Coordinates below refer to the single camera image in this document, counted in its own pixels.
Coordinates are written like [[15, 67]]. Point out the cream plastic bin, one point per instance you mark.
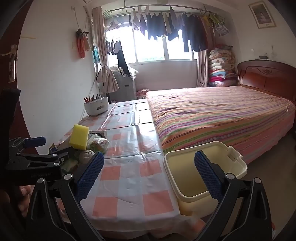
[[185, 166]]

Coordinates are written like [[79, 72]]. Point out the white fluffy plush toy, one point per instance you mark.
[[98, 143]]

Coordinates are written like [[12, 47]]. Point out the person's left hand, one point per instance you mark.
[[23, 192]]

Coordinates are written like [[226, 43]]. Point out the bed with striped cover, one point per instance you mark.
[[208, 115]]

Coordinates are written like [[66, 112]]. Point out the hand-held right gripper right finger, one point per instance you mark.
[[208, 177]]

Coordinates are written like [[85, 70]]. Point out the bunch of coloured pens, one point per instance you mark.
[[89, 99]]

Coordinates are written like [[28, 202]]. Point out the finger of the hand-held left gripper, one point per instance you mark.
[[35, 141], [57, 157]]

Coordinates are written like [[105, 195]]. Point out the wooden headboard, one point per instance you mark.
[[266, 78]]

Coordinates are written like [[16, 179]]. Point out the hanging sock rack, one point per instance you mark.
[[113, 46]]

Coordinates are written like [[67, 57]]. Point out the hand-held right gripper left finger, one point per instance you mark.
[[90, 177]]

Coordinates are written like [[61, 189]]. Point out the row of hanging clothes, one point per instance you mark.
[[173, 25]]

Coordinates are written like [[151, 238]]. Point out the pink checked cloth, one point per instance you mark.
[[142, 93]]

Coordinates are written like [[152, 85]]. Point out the window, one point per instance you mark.
[[150, 48]]

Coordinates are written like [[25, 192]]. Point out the white desk organizer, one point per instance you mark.
[[96, 107]]

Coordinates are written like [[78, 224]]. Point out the framed picture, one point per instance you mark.
[[262, 15]]

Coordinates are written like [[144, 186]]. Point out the beige plush toy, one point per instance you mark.
[[86, 156]]

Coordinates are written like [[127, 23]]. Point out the orange cloth on hook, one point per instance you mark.
[[81, 44]]

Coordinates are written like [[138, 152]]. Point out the black hanging garment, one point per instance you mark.
[[122, 62]]

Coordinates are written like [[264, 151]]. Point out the grey appliance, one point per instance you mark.
[[123, 88]]

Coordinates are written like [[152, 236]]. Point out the metal clothes rail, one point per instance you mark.
[[185, 7]]

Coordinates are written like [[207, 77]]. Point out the pink curtain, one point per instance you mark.
[[202, 69], [99, 34]]

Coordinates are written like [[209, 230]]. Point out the striped hanging cloth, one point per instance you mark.
[[108, 81]]

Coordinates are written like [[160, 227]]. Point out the stack of folded quilts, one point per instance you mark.
[[220, 67]]

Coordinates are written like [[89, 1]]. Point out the teal hanging bag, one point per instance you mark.
[[95, 55]]

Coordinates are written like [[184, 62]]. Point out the yellow sponge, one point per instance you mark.
[[78, 136]]

